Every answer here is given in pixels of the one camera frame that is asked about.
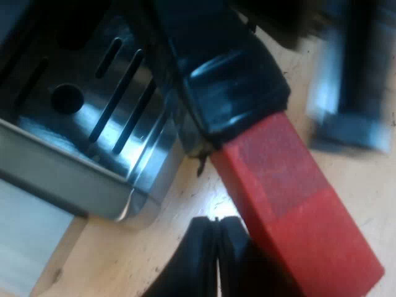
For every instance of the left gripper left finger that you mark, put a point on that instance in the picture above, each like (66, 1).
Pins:
(191, 266)

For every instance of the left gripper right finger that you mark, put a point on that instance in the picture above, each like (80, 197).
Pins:
(235, 266)

